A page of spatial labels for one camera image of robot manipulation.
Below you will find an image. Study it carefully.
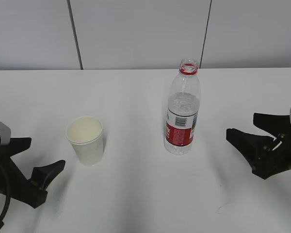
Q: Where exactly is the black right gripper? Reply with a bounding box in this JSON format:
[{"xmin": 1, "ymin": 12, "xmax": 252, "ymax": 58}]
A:
[{"xmin": 226, "ymin": 113, "xmax": 291, "ymax": 180}]

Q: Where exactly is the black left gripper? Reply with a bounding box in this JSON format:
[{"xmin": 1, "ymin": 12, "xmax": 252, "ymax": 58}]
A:
[{"xmin": 0, "ymin": 137, "xmax": 65, "ymax": 209}]

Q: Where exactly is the white paper cup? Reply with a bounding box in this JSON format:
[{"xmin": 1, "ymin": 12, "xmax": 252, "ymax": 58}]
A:
[{"xmin": 65, "ymin": 116, "xmax": 104, "ymax": 166}]

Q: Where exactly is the clear water bottle red label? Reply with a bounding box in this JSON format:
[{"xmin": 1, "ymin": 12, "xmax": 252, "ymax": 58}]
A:
[{"xmin": 164, "ymin": 58, "xmax": 201, "ymax": 155}]

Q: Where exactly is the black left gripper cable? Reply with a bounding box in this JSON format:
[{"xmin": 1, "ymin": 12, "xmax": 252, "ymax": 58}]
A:
[{"xmin": 0, "ymin": 157, "xmax": 12, "ymax": 233}]

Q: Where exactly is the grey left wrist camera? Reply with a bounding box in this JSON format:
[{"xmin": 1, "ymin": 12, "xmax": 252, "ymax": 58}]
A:
[{"xmin": 0, "ymin": 121, "xmax": 11, "ymax": 145}]

